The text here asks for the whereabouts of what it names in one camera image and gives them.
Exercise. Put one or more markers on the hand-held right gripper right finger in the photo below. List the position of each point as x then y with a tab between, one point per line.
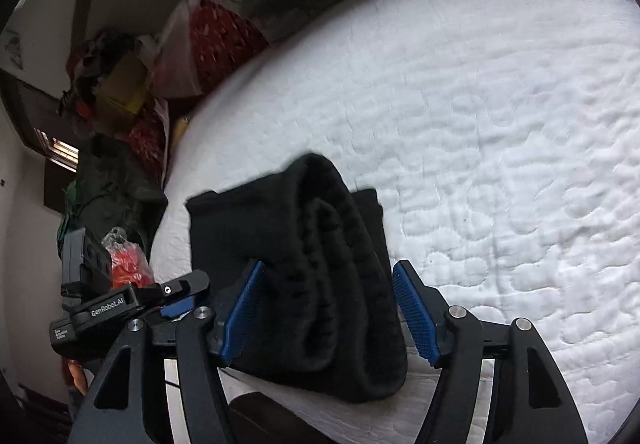
417	314

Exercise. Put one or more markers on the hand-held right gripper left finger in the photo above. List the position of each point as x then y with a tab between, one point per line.
240	314

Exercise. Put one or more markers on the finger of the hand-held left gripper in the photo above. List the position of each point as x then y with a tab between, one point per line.
177	308
172	288

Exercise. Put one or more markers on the black pants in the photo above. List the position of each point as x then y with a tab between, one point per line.
300	274

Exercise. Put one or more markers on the person's left hand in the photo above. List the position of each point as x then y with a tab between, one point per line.
76	376

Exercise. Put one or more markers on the plastic bag with orange contents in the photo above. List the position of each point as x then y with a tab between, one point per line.
127	264

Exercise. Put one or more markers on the green cloth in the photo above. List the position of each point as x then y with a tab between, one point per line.
70	209

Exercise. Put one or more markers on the dark crumpled cloth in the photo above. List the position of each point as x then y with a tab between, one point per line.
120	184

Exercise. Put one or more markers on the small red bedding in plastic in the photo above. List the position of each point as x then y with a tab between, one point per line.
147	139

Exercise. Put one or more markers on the yellow packet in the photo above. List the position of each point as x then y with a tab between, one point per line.
179	130

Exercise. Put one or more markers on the window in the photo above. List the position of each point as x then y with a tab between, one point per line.
62	151

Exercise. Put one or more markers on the white quilted bed cover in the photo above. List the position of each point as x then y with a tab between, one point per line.
500	124

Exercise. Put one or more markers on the yellow cardboard box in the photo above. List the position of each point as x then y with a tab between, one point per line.
122	84

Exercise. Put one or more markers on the pile of assorted clothes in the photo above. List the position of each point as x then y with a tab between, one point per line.
92	54

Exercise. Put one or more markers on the large red bedding in plastic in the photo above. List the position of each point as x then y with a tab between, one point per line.
220	39

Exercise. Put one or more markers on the dark wooden window frame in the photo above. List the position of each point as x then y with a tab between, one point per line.
25	104

